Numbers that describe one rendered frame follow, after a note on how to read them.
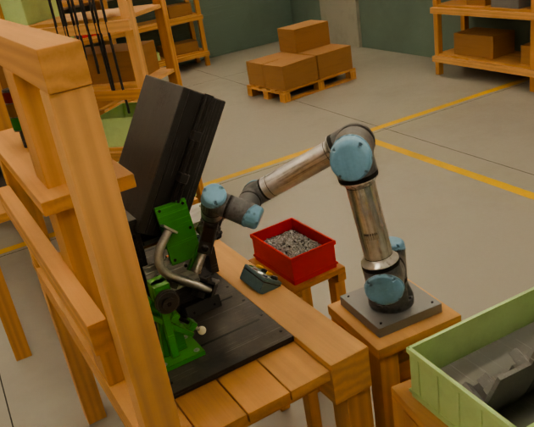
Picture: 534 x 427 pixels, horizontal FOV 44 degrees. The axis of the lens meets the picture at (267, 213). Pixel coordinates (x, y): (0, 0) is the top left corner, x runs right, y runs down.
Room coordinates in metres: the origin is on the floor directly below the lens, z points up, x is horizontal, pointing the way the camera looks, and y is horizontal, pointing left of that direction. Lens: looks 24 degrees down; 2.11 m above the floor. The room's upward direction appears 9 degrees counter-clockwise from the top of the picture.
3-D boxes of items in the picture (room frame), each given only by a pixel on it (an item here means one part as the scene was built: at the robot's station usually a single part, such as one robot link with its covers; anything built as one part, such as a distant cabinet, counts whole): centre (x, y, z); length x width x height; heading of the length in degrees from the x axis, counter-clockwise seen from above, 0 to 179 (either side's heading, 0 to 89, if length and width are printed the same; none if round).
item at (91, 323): (1.95, 0.74, 1.23); 1.30 x 0.05 x 0.09; 27
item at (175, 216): (2.08, 0.33, 1.17); 0.13 x 0.12 x 0.20; 27
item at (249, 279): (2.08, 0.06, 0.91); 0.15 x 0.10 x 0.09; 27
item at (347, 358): (2.25, 0.16, 0.82); 1.50 x 0.14 x 0.15; 27
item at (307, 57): (8.52, -0.73, 0.37); 1.20 x 0.80 x 0.74; 123
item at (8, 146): (2.00, 0.65, 1.52); 0.90 x 0.25 x 0.04; 27
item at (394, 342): (1.85, -0.36, 0.83); 0.32 x 0.32 x 0.04; 21
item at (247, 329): (2.12, 0.41, 0.89); 1.10 x 0.42 x 0.02; 27
